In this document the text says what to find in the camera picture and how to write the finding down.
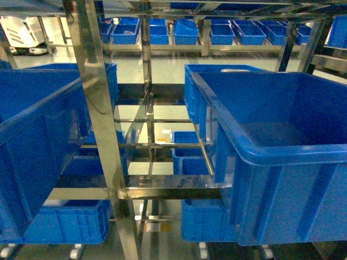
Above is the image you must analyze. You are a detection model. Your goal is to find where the blue bin behind left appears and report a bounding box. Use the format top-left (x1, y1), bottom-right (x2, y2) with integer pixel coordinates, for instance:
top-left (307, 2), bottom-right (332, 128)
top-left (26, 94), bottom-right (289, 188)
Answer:
top-left (26, 63), bottom-right (119, 101)

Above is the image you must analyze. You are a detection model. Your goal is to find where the blue bin bottom right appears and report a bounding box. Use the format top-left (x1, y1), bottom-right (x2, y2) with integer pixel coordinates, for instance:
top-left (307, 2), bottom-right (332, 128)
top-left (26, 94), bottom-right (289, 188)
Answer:
top-left (181, 199), bottom-right (236, 242)

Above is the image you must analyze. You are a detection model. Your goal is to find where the blue bin behind right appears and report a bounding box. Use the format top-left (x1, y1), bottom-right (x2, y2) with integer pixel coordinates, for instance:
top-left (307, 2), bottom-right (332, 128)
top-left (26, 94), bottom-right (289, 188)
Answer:
top-left (184, 64), bottom-right (268, 141)

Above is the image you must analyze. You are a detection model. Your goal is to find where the blue bin upper left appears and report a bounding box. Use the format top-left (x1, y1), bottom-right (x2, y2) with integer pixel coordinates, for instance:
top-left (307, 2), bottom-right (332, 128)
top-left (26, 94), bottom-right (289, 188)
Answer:
top-left (1, 69), bottom-right (91, 241)

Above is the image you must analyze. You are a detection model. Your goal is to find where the blue bin bottom left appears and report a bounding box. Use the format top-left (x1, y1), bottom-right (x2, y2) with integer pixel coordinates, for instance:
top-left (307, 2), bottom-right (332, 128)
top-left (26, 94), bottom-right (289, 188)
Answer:
top-left (22, 200), bottom-right (112, 244)

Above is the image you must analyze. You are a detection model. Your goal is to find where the blue bin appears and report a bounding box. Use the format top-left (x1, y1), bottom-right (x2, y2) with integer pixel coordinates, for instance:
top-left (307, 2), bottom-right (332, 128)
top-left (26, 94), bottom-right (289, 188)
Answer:
top-left (181, 199), bottom-right (236, 242)
top-left (184, 64), bottom-right (268, 141)
top-left (22, 200), bottom-right (112, 244)
top-left (26, 63), bottom-right (119, 101)
top-left (192, 71), bottom-right (346, 246)
top-left (1, 69), bottom-right (91, 241)

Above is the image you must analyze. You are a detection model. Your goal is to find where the blue bin floor middle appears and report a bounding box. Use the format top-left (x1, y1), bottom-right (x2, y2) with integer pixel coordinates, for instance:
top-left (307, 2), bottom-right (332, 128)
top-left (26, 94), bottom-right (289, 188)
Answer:
top-left (171, 131), bottom-right (209, 175)

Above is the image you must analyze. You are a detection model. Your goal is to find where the far shelf with blue bins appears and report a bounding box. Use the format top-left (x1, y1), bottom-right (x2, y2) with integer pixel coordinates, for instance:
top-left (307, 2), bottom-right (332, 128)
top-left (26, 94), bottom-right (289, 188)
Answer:
top-left (99, 16), bottom-right (347, 57)

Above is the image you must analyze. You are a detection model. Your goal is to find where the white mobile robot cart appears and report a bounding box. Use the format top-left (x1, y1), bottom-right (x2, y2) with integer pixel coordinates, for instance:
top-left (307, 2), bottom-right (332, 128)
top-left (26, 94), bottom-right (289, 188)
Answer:
top-left (1, 16), bottom-right (56, 56)

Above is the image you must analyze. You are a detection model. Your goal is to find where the blue bin upper right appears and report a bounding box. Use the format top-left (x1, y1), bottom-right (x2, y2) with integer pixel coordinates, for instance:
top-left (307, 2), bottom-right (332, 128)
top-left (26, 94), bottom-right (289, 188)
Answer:
top-left (192, 71), bottom-right (346, 246)

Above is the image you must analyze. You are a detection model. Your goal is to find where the stainless steel shelf rack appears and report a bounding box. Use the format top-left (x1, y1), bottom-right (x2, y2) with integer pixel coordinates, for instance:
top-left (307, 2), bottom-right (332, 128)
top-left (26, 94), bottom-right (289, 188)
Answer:
top-left (0, 0), bottom-right (347, 260)

